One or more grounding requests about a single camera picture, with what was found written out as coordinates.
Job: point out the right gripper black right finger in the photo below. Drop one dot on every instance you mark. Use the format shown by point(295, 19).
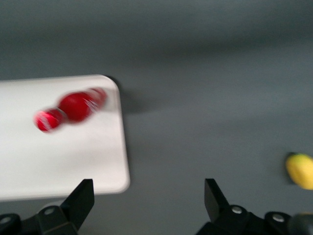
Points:
point(215, 203)

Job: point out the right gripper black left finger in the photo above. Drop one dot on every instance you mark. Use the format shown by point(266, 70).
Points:
point(78, 203)

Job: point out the red coke bottle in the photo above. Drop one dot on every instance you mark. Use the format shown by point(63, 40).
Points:
point(73, 107)

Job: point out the cream rectangular tray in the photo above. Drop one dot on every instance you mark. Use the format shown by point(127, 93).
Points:
point(61, 159)

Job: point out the yellow plastic fruit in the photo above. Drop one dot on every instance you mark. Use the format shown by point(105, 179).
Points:
point(302, 171)

